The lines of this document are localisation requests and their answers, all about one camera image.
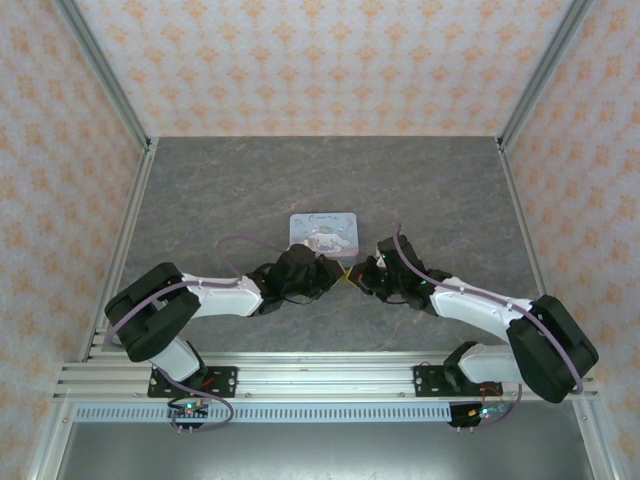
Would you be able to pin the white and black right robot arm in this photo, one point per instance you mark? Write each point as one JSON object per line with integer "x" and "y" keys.
{"x": 480, "y": 365}

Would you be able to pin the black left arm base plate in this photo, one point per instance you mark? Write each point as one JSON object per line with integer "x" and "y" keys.
{"x": 225, "y": 381}

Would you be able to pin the pastel cartoon print tin box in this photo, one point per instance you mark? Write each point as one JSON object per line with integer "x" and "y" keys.
{"x": 325, "y": 225}

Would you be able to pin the grey metal lower panel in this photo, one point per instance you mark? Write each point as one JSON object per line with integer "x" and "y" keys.
{"x": 320, "y": 452}

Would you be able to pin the aluminium mounting rail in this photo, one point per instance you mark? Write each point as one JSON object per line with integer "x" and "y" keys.
{"x": 325, "y": 380}

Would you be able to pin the aluminium frame post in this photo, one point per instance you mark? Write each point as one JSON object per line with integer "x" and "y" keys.
{"x": 107, "y": 75}
{"x": 542, "y": 75}

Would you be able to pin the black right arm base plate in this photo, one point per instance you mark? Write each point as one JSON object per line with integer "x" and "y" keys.
{"x": 430, "y": 381}

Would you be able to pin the aluminium table side rail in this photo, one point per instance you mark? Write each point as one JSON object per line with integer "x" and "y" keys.
{"x": 525, "y": 235}
{"x": 122, "y": 240}

